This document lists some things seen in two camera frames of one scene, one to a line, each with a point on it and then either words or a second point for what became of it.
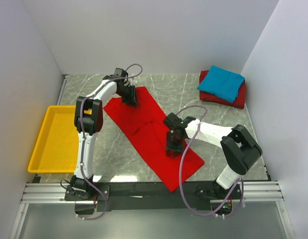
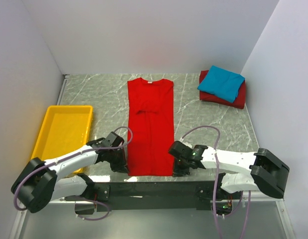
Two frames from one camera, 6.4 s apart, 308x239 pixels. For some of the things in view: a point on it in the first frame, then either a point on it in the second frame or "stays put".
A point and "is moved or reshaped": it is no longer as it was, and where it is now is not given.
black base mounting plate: [109, 196] stays put
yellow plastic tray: [57, 149] stays put
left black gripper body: [128, 94] → [116, 160]
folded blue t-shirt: [224, 83] stays put
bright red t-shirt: [145, 126] is moved or reshaped
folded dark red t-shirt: [238, 102] stays put
